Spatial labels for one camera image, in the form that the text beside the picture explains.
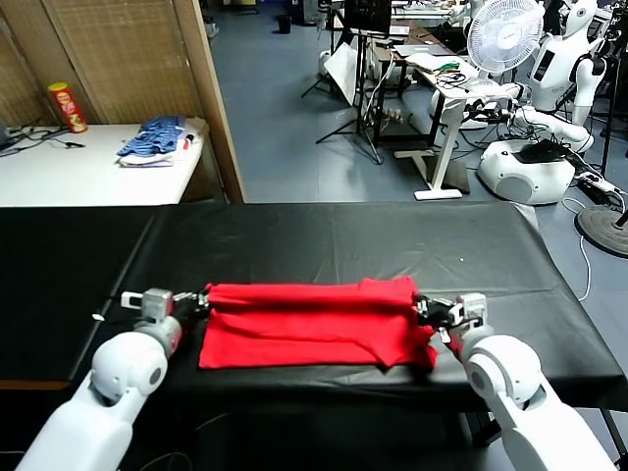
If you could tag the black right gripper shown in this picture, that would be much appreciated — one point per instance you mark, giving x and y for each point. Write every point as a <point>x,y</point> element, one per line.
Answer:
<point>441,321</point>

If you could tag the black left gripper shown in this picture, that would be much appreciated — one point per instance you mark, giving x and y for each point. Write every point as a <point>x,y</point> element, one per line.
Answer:
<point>186,313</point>

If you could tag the red t-shirt with bear print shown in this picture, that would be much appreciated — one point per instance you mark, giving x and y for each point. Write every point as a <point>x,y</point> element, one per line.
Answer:
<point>314,324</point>

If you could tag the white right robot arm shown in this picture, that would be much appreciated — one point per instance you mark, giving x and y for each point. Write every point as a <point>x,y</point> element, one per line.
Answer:
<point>500,373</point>

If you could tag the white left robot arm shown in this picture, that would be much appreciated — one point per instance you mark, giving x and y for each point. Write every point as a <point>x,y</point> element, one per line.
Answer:
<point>122,373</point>

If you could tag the blue striped clothes pile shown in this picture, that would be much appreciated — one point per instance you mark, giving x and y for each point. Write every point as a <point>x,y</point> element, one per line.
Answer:
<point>153,139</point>

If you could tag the black table cover sheet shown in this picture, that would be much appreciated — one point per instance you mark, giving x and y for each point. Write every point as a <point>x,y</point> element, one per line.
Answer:
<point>343,235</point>

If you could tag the black table with orange edge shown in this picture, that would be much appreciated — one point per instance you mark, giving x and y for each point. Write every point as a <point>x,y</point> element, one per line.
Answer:
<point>49,275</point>

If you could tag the white desk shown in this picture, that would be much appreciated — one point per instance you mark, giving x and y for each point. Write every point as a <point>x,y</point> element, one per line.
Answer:
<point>445,147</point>

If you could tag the white table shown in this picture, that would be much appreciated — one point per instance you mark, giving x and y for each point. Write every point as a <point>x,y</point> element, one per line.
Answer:
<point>73,176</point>

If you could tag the black round stand base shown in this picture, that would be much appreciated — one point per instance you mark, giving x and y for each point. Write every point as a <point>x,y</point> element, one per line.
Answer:
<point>601,227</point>

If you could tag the beige power strip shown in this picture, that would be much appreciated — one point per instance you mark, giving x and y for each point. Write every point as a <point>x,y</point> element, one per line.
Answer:
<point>394,116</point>

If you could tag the white power strip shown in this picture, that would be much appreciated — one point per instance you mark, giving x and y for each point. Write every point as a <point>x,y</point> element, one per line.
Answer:
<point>601,183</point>

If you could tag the black tripod stand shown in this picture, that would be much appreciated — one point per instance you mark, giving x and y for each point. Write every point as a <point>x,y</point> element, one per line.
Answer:
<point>364,98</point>

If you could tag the red chips can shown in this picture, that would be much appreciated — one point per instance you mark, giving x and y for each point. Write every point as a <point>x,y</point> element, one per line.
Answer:
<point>68,107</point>

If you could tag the wooden shelf unit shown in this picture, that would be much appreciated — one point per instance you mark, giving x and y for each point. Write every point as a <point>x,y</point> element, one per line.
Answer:
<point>137,59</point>

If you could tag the white reflector board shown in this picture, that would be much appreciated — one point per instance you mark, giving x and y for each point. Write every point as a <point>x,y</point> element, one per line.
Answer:
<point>344,68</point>

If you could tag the silver laptop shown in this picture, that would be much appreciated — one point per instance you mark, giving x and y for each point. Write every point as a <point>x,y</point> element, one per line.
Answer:
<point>418,50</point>

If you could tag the white humanoid robot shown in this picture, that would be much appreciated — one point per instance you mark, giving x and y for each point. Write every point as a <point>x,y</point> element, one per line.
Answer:
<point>557,64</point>

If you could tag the brown desk with black legs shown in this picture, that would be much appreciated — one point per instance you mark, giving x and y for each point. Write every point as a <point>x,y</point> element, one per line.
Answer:
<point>424,34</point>

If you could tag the white electric fan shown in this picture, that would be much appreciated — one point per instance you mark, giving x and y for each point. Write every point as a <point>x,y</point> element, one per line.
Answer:
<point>507,43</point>

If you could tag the black trash bin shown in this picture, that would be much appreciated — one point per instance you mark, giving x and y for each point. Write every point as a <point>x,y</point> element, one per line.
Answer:
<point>284,23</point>

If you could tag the black monitor on stand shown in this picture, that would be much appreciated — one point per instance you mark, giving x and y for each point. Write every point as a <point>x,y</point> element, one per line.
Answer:
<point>367,16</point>

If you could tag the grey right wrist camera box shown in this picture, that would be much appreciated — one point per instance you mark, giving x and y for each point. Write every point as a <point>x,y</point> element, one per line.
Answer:
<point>473,309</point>

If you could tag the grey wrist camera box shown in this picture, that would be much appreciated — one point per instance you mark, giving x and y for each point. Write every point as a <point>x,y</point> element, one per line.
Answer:
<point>473,309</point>
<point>154,304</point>

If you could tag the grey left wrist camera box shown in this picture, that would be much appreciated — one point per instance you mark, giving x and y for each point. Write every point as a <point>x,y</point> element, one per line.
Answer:
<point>154,304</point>

